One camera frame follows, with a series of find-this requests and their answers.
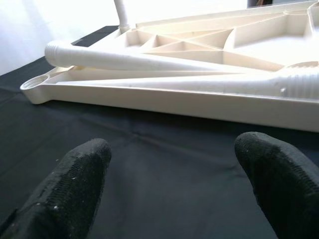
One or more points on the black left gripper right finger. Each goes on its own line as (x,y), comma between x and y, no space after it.
(284,191)

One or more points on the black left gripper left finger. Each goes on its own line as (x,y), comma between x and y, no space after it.
(64,196)

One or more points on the white plastic table leg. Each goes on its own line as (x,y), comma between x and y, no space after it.
(112,59)
(199,84)
(123,17)

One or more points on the white plastic table top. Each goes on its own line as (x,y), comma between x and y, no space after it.
(261,49)

